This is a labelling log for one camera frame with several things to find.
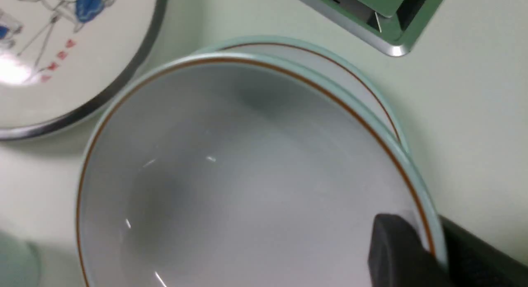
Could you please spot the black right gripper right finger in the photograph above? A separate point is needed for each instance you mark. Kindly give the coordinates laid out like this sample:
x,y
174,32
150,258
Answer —
x,y
475,263

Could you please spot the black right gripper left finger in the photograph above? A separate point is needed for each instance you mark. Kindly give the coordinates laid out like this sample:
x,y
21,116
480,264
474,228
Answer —
x,y
397,257

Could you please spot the pale green shallow bowl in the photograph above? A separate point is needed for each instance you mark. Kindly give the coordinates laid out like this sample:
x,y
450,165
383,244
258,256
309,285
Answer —
x,y
238,170

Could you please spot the pale green cup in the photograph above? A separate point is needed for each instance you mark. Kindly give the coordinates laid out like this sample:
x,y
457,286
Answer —
x,y
19,264

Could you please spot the pale green plain plate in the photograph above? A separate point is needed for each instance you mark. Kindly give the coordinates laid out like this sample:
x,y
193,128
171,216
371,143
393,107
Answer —
x,y
325,62

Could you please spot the black-rimmed illustrated plate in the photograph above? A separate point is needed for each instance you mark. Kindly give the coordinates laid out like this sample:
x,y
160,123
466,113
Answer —
x,y
64,60

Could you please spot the metal table cable hatch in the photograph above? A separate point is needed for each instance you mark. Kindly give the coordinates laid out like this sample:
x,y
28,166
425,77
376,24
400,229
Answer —
x,y
390,26

